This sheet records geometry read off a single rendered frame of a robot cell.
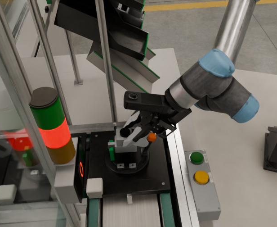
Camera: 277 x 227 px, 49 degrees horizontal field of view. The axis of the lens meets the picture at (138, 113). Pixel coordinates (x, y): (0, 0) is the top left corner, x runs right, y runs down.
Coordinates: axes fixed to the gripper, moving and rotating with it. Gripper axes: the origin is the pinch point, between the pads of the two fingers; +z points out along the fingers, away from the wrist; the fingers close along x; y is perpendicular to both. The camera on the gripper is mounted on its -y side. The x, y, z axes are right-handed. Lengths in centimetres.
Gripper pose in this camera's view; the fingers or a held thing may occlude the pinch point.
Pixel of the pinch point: (123, 136)
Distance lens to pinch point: 86.6
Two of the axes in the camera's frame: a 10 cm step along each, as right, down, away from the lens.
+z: -6.4, 5.7, 5.2
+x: -0.7, -7.1, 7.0
